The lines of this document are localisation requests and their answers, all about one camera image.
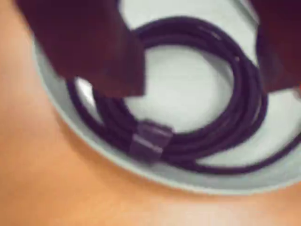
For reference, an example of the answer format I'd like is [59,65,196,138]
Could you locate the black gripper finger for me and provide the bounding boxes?
[248,0,301,95]
[14,0,147,98]

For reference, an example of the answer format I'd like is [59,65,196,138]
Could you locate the light green round bowl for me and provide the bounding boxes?
[32,0,301,196]

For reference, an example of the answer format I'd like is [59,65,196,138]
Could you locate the black coiled cable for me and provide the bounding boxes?
[65,16,301,176]

